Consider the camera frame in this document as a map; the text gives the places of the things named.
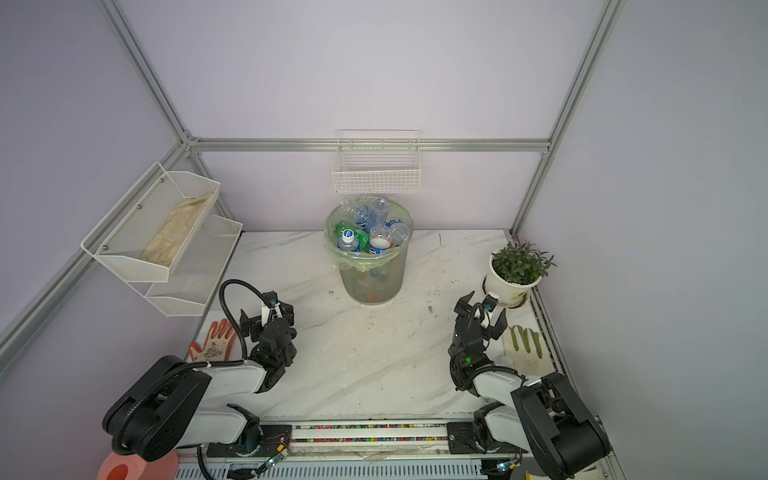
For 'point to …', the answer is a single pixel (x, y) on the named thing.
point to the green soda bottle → (362, 236)
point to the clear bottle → (383, 210)
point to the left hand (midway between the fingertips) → (259, 308)
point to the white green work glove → (524, 352)
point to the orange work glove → (218, 347)
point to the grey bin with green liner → (364, 279)
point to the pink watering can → (117, 466)
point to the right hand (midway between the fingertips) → (486, 299)
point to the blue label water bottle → (397, 231)
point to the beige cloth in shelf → (162, 246)
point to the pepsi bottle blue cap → (380, 240)
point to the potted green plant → (513, 270)
